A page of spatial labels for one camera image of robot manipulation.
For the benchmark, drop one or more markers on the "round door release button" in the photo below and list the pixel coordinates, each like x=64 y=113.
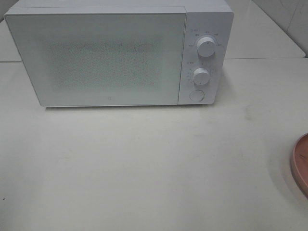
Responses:
x=197 y=95

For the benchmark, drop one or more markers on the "white timer knob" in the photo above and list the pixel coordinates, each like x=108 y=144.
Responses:
x=201 y=76

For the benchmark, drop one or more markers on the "white microwave door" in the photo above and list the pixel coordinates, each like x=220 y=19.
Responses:
x=96 y=60

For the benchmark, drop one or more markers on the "pink round plate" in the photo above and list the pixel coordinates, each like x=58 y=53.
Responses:
x=299 y=163

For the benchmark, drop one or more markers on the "white upper power knob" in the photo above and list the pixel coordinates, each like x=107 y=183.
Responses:
x=206 y=46

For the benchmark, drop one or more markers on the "white microwave oven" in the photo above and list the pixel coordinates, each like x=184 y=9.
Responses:
x=202 y=17

